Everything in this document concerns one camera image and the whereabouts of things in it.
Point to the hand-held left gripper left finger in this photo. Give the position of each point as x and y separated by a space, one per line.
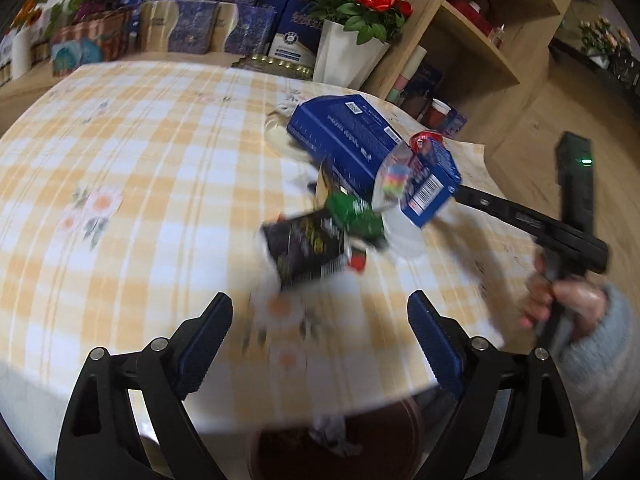
200 355

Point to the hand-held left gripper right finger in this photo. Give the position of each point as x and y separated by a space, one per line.
435 345

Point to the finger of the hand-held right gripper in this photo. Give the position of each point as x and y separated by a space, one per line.
500 209

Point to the small blue barcode carton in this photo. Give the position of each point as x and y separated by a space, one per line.
435 180

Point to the brown round bin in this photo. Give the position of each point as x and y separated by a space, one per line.
380 440

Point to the black snack packet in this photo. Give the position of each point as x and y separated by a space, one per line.
305 245

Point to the person's right forearm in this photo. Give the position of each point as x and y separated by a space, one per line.
610 360

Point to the person's right hand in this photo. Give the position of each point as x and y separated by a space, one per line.
580 297

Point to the small blue patterned box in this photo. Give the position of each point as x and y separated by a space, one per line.
454 122

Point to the clear packet with colourful print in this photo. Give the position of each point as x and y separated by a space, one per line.
392 180

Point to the small red wrapper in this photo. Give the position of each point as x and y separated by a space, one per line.
358 261

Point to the red paper cup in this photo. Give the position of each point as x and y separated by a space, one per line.
437 112

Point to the dark cabinet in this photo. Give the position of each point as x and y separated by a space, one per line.
570 57

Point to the green snack packet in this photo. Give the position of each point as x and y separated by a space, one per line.
355 217

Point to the peach artificial flower bouquet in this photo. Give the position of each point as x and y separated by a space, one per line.
605 40

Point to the pastel paper cup stack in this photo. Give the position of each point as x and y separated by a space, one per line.
407 75

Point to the small glass jar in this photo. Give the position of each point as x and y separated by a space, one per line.
496 37

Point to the large blue cardboard box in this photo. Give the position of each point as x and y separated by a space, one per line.
340 135

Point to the red kettle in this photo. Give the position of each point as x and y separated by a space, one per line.
472 15

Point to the red rose plant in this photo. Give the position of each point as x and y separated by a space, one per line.
360 0

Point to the gold ornate tray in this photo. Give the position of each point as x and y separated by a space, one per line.
275 66

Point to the blue white emblem carton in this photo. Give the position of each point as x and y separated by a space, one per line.
295 35

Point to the stack of blue gold boxes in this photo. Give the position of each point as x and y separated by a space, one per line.
190 27

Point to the patterned wicker basket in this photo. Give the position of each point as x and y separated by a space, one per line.
90 45

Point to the white cylinder roll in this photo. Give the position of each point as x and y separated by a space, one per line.
21 55

